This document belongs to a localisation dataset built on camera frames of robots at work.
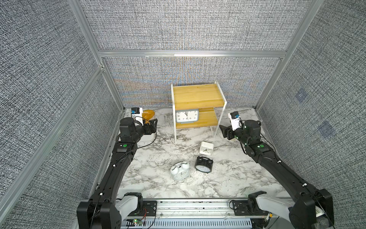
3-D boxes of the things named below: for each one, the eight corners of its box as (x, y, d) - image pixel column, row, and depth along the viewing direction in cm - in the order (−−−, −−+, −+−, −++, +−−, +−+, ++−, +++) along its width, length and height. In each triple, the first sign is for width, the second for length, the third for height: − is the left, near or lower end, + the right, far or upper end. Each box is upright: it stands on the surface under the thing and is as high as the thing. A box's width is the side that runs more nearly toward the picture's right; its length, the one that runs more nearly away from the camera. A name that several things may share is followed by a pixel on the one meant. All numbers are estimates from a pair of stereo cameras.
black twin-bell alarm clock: (194, 169, 89) (195, 162, 80) (196, 163, 91) (197, 155, 82) (209, 174, 87) (212, 167, 78) (210, 167, 90) (213, 160, 81)
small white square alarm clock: (198, 153, 96) (199, 147, 90) (199, 146, 99) (200, 140, 93) (211, 155, 95) (213, 150, 89) (212, 149, 98) (213, 143, 92)
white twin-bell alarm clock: (174, 183, 84) (173, 176, 74) (171, 175, 87) (170, 167, 77) (189, 177, 86) (190, 169, 76) (186, 169, 89) (187, 161, 79)
